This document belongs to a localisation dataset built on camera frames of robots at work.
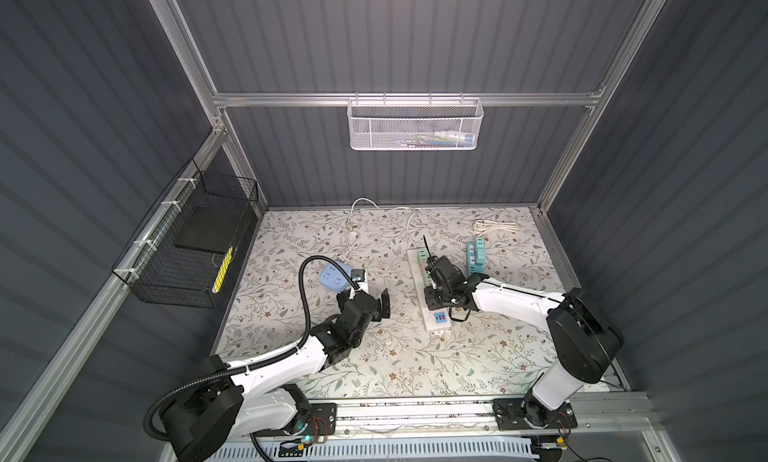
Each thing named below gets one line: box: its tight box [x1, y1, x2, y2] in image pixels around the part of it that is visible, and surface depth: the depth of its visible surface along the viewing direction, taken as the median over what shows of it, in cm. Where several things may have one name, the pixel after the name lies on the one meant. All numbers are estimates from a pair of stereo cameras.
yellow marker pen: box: [212, 246, 234, 293], surface depth 71 cm
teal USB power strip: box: [467, 238, 485, 276], surface depth 102 cm
